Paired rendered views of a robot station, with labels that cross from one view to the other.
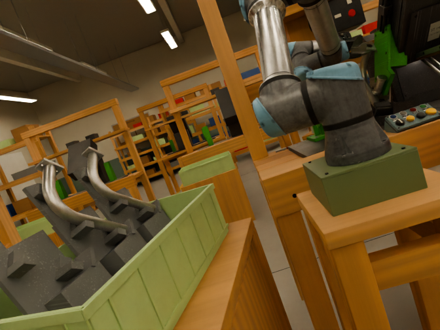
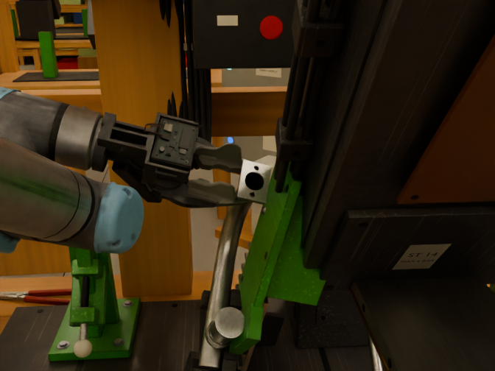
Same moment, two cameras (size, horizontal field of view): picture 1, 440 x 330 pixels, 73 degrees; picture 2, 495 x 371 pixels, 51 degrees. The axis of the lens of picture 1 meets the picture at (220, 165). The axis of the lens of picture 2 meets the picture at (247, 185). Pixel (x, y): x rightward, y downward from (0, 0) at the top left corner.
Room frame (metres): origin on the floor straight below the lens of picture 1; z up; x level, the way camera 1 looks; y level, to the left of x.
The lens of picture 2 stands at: (0.68, -0.67, 1.48)
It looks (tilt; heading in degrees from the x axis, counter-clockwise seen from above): 22 degrees down; 351
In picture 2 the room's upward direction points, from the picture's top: straight up
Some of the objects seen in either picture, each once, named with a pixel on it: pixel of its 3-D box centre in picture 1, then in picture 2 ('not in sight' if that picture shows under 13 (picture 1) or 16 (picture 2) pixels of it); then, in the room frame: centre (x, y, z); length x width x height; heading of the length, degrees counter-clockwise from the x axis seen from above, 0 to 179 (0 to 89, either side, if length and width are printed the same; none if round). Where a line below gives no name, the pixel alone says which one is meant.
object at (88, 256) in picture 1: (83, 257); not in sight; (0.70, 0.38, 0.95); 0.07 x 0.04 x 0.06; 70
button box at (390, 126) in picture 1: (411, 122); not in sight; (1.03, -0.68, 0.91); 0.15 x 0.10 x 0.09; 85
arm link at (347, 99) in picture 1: (334, 91); not in sight; (0.73, -0.32, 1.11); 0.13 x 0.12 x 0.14; 63
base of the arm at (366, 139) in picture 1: (351, 136); not in sight; (0.73, -0.33, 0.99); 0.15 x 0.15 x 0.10
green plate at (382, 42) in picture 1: (389, 52); (291, 238); (1.25, -0.82, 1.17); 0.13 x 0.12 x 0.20; 85
